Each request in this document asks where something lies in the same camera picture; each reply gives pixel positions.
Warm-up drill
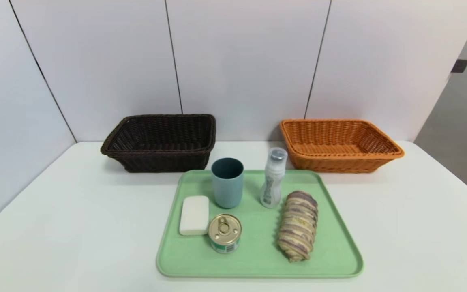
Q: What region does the orange wicker basket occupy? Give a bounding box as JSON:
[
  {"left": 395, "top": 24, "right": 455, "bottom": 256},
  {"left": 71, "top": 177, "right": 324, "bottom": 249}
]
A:
[{"left": 280, "top": 119, "right": 405, "bottom": 174}]

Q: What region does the light green plastic tray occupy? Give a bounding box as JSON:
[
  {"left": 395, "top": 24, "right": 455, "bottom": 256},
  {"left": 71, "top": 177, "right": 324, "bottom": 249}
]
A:
[{"left": 156, "top": 169, "right": 364, "bottom": 279}]

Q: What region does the white bottle with clear cap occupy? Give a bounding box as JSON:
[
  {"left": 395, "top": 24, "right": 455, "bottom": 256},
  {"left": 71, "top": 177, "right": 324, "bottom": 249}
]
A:
[{"left": 260, "top": 148, "right": 288, "bottom": 209}]

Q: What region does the striped purple bread roll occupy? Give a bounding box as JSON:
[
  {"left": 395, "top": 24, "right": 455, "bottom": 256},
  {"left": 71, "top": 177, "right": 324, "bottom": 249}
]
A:
[{"left": 277, "top": 191, "right": 319, "bottom": 262}]

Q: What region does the white soap bar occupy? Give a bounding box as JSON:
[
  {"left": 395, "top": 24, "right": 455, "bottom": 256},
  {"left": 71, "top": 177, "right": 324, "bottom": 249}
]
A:
[{"left": 179, "top": 196, "right": 210, "bottom": 236}]

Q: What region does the dark brown wicker basket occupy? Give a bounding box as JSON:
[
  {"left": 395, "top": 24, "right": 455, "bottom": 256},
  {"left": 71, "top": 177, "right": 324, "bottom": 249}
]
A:
[{"left": 100, "top": 114, "right": 216, "bottom": 173}]

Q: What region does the blue-grey plastic cup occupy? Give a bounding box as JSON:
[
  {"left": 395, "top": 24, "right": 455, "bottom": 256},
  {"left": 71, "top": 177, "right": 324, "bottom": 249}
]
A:
[{"left": 211, "top": 157, "right": 244, "bottom": 209}]

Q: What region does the tin can with gold lid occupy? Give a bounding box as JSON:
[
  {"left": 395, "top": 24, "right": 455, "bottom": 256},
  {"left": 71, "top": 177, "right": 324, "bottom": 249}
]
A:
[{"left": 208, "top": 214, "right": 242, "bottom": 254}]

